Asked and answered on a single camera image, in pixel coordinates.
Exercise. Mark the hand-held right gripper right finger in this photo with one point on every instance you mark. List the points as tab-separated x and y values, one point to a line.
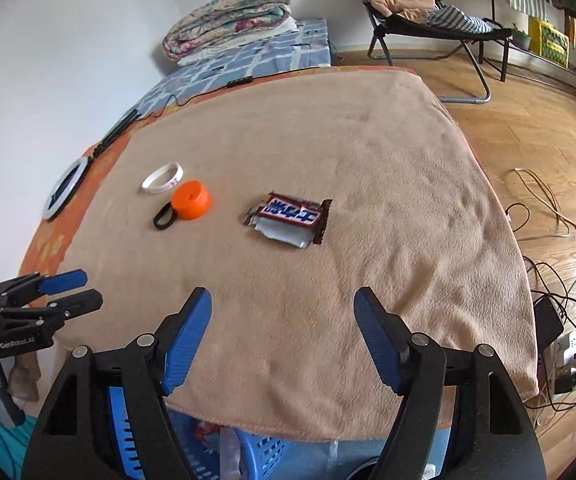
375	340

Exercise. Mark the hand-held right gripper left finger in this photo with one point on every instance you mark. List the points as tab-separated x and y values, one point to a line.
188	340

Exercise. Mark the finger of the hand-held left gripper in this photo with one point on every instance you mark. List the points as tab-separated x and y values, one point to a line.
75	302
63	281

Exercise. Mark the blue plastic basket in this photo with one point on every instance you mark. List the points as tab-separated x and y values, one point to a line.
263	455

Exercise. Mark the brown candy bar wrapper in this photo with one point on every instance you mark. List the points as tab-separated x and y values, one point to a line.
288	212

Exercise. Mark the clear plastic bag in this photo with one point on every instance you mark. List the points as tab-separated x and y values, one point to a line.
230	452

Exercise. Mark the orange plastic cap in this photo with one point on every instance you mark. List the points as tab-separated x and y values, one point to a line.
190	200

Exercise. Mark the white wristband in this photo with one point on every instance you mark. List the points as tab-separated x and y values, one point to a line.
174	177

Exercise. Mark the black adapter box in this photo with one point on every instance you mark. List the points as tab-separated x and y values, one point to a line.
547	322

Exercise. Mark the beige fleece blanket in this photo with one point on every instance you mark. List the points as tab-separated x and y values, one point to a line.
367	160

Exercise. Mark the white power strip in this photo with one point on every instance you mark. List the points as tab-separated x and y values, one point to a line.
565	355

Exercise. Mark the blue plaid bed sheet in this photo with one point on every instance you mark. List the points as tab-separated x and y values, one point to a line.
228	67

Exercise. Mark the folded floral quilt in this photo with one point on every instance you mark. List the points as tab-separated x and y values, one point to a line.
228	15

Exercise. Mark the striped grey cloth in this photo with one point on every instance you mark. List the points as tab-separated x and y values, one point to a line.
457	20

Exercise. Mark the peach blanket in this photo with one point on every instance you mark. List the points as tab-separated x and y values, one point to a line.
402	7

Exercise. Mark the small potted plant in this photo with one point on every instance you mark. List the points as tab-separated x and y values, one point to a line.
521	40

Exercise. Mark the black metal clothes rack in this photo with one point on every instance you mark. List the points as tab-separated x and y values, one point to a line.
491	20

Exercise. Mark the yellow crate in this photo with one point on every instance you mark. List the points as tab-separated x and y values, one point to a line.
547	42

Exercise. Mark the mustard hanging cloth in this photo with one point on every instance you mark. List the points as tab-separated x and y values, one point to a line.
571	30

